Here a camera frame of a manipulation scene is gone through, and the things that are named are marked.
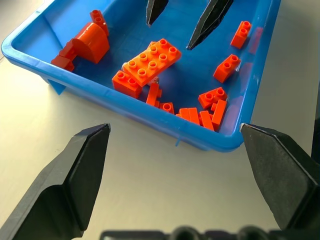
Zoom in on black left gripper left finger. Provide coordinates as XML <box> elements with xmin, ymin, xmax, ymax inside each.
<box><xmin>0</xmin><ymin>123</ymin><xmax>111</xmax><ymax>240</ymax></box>

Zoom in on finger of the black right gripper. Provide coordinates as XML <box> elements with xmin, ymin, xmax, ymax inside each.
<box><xmin>145</xmin><ymin>0</ymin><xmax>169</xmax><ymax>27</ymax></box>
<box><xmin>186</xmin><ymin>0</ymin><xmax>235</xmax><ymax>51</ymax></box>

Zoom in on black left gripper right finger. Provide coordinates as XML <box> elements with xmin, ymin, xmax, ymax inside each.
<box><xmin>239</xmin><ymin>123</ymin><xmax>320</xmax><ymax>231</ymax></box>

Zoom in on blue plastic bin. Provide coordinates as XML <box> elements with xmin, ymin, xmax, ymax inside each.
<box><xmin>1</xmin><ymin>0</ymin><xmax>282</xmax><ymax>153</ymax></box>

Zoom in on orange two-stud brick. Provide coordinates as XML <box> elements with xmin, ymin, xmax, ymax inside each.
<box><xmin>89</xmin><ymin>9</ymin><xmax>110</xmax><ymax>37</ymax></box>
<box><xmin>229</xmin><ymin>20</ymin><xmax>252</xmax><ymax>50</ymax></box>
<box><xmin>175</xmin><ymin>107</ymin><xmax>201</xmax><ymax>126</ymax></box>
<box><xmin>199</xmin><ymin>110</ymin><xmax>215</xmax><ymax>132</ymax></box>
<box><xmin>212</xmin><ymin>54</ymin><xmax>242</xmax><ymax>84</ymax></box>
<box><xmin>50</xmin><ymin>54</ymin><xmax>75</xmax><ymax>73</ymax></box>
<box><xmin>210</xmin><ymin>99</ymin><xmax>228</xmax><ymax>132</ymax></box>
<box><xmin>145</xmin><ymin>82</ymin><xmax>163</xmax><ymax>108</ymax></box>
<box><xmin>198</xmin><ymin>86</ymin><xmax>228</xmax><ymax>110</ymax></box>
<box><xmin>58</xmin><ymin>41</ymin><xmax>76</xmax><ymax>58</ymax></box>

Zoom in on flat orange eight-stud brick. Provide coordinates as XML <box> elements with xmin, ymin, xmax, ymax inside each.
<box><xmin>122</xmin><ymin>38</ymin><xmax>182</xmax><ymax>88</ymax></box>

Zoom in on orange rounded arch block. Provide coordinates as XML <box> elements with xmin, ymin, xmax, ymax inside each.
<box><xmin>71</xmin><ymin>22</ymin><xmax>111</xmax><ymax>65</ymax></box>

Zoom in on orange four-stud brick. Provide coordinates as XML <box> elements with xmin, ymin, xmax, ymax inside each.
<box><xmin>111</xmin><ymin>70</ymin><xmax>143</xmax><ymax>100</ymax></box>

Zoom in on small orange one-stud brick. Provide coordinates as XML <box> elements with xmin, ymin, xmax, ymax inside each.
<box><xmin>159</xmin><ymin>101</ymin><xmax>175</xmax><ymax>115</ymax></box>

